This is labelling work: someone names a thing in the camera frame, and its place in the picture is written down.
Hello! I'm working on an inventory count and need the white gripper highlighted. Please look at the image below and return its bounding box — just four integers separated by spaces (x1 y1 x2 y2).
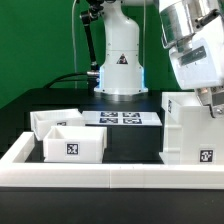
169 17 224 118

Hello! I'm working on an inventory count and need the white drawer cabinet box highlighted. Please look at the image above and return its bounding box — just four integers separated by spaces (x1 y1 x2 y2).
159 92 224 165

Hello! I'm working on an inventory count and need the white front drawer tray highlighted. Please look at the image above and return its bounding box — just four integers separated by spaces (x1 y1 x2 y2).
43 126 107 163

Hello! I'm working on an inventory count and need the white drawer tray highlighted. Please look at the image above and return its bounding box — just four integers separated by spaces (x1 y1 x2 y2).
43 126 107 163
30 109 85 141

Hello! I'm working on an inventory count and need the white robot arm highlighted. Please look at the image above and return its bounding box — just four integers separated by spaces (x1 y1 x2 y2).
87 0 224 118

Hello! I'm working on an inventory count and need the white rear drawer tray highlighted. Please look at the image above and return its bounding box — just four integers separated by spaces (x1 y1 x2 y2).
30 109 85 141

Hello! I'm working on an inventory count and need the white U-shaped border fence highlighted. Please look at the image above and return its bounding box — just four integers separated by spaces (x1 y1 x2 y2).
0 132 224 189

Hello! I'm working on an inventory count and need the white marker base plate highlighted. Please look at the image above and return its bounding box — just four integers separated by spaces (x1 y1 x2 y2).
82 111 162 126

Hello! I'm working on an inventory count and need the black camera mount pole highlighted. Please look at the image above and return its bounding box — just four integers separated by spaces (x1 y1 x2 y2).
80 0 104 92

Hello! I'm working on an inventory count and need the black cable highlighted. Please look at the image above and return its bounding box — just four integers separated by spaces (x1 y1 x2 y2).
42 72 100 90

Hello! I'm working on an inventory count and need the white hanging cable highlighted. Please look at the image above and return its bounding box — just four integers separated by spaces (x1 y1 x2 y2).
71 0 79 90

